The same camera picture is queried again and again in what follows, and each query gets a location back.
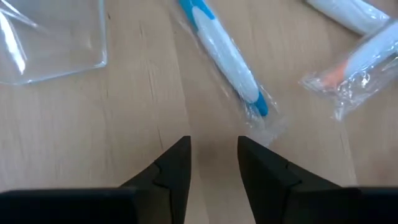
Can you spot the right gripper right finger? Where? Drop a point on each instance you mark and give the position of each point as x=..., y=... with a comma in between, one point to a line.
x=267, y=174

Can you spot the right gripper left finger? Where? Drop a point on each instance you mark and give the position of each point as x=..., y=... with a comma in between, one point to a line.
x=168, y=174

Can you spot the blue toothbrush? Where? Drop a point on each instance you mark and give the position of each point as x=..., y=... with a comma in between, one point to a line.
x=224, y=53

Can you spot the clear acrylic three-compartment organizer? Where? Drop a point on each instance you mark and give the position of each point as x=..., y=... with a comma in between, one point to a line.
x=62, y=46

